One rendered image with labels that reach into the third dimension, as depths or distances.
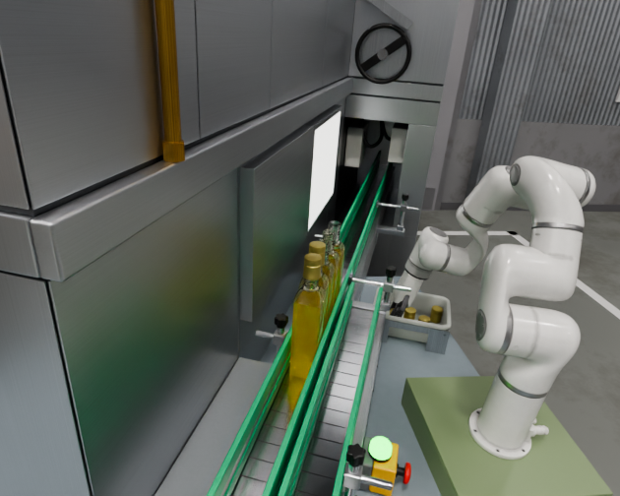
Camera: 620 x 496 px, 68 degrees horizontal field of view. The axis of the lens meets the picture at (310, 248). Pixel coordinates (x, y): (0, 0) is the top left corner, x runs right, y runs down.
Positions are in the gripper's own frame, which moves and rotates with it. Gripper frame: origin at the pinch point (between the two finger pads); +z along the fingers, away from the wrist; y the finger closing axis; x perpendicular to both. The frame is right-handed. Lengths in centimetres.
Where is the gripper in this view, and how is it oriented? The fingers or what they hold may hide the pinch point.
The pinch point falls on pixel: (395, 312)
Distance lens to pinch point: 141.0
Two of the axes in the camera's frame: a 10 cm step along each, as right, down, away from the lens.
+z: -3.2, 8.3, 4.6
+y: -2.2, 4.1, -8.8
